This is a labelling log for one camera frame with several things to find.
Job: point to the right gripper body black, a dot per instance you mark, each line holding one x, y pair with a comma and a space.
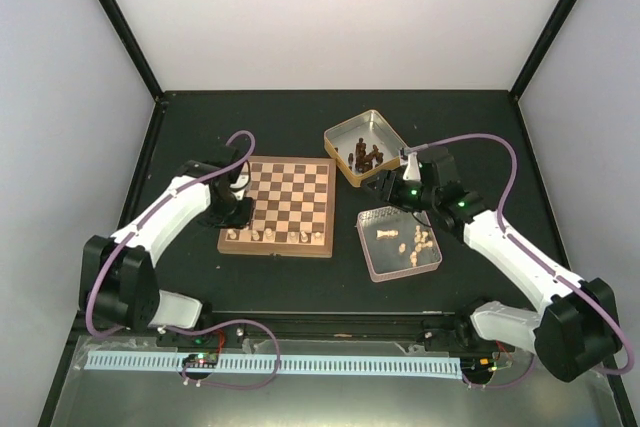
398, 197

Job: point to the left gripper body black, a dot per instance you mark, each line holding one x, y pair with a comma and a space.
228, 214

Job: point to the gold tin box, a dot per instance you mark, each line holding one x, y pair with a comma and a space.
340, 140

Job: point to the wooden chess board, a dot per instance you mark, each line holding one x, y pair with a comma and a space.
291, 194

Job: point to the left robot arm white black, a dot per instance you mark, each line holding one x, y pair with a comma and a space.
118, 279

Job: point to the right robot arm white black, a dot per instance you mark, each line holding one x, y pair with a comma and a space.
572, 325

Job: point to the pile of dark chess pieces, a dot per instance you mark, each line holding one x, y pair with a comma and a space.
364, 159

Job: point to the small circuit board left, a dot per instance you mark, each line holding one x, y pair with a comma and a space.
200, 360

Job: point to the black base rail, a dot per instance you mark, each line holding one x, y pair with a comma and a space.
412, 327

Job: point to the white slotted cable duct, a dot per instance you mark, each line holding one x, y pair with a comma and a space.
266, 364

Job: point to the left black frame post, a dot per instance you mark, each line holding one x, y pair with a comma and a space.
127, 38

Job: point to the black frame post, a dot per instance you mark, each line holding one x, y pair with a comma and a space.
547, 36
127, 38

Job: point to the right black frame post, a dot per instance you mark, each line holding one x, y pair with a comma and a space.
547, 36

